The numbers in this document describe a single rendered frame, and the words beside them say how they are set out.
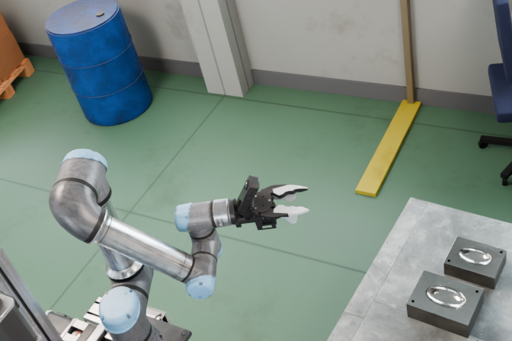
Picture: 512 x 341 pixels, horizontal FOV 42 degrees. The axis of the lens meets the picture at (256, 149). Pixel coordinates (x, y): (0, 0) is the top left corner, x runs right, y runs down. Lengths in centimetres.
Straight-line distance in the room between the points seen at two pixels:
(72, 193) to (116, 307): 41
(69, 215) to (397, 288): 119
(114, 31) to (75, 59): 32
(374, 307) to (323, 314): 102
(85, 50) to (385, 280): 285
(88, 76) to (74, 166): 298
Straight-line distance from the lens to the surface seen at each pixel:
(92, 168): 175
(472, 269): 234
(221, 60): 465
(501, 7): 336
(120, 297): 195
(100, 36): 455
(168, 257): 174
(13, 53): 589
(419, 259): 244
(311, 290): 342
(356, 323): 229
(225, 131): 449
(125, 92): 478
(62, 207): 168
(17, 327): 175
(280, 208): 174
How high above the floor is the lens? 267
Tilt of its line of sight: 39 degrees down
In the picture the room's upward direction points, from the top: 15 degrees counter-clockwise
